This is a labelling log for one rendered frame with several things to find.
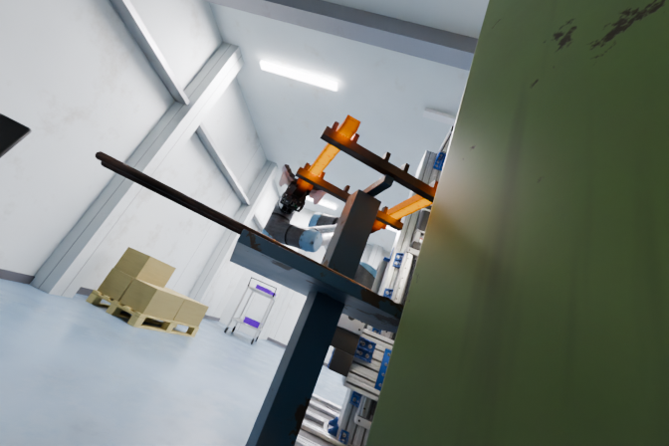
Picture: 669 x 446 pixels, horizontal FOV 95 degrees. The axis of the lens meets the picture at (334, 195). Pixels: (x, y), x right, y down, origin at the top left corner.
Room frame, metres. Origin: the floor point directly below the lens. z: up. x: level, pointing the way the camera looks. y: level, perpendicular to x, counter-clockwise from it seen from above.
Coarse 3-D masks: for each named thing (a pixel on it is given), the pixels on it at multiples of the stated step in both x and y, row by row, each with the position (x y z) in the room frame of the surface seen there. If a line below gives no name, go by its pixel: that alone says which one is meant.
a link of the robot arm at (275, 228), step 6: (270, 216) 1.08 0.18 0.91; (276, 216) 1.06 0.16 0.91; (282, 216) 1.06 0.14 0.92; (270, 222) 1.06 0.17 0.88; (276, 222) 1.06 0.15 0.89; (282, 222) 1.06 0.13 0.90; (288, 222) 1.08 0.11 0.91; (264, 228) 1.07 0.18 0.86; (270, 228) 1.06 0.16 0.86; (276, 228) 1.05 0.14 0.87; (282, 228) 1.03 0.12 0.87; (264, 234) 1.06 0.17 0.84; (270, 234) 1.06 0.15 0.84; (276, 234) 1.05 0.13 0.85; (282, 234) 1.03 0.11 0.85; (276, 240) 1.06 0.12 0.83; (282, 240) 1.05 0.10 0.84
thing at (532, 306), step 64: (512, 0) 0.29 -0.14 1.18; (576, 0) 0.19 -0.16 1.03; (640, 0) 0.14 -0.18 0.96; (512, 64) 0.26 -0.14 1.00; (576, 64) 0.19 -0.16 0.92; (640, 64) 0.14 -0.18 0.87; (512, 128) 0.25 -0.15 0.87; (576, 128) 0.18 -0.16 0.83; (640, 128) 0.14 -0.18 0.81; (448, 192) 0.32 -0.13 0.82; (512, 192) 0.23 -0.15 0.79; (576, 192) 0.18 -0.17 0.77; (640, 192) 0.14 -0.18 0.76; (448, 256) 0.30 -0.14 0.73; (512, 256) 0.22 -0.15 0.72; (576, 256) 0.18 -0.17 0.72; (640, 256) 0.14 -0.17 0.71; (448, 320) 0.28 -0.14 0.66; (512, 320) 0.22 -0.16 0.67; (576, 320) 0.18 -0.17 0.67; (640, 320) 0.15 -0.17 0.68; (384, 384) 0.34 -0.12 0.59; (448, 384) 0.26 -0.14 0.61; (512, 384) 0.21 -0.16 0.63; (576, 384) 0.17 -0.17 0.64; (640, 384) 0.15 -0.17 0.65
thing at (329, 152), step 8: (344, 120) 0.46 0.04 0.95; (352, 120) 0.46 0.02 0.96; (344, 128) 0.47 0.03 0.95; (352, 128) 0.46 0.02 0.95; (328, 144) 0.54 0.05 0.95; (328, 152) 0.57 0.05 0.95; (336, 152) 0.56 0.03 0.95; (320, 160) 0.62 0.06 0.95; (328, 160) 0.61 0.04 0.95; (312, 168) 0.67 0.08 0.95; (320, 168) 0.66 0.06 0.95; (304, 184) 0.77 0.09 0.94; (296, 192) 0.85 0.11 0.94; (304, 192) 0.83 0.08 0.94
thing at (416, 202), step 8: (408, 200) 0.65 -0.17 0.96; (416, 200) 0.61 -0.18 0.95; (424, 200) 0.60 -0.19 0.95; (392, 208) 0.73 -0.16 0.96; (400, 208) 0.68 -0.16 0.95; (408, 208) 0.66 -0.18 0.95; (416, 208) 0.65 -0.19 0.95; (392, 216) 0.74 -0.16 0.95; (400, 216) 0.72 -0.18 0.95; (376, 224) 0.82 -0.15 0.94; (384, 224) 0.81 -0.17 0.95
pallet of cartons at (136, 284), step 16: (128, 256) 3.96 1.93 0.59; (144, 256) 3.89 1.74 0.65; (112, 272) 3.98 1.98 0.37; (128, 272) 3.91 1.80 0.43; (144, 272) 3.94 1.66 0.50; (160, 272) 4.15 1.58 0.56; (112, 288) 3.92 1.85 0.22; (128, 288) 3.85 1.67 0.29; (144, 288) 3.79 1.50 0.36; (160, 288) 4.11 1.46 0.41; (96, 304) 3.99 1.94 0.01; (112, 304) 3.84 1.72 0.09; (128, 304) 3.81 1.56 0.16; (144, 304) 3.75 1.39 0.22; (160, 304) 3.89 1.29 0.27; (176, 304) 4.13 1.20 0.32; (192, 304) 4.39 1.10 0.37; (144, 320) 4.27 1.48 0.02; (160, 320) 4.00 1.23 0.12; (176, 320) 4.28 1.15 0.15; (192, 320) 4.53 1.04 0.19; (192, 336) 4.68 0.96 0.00
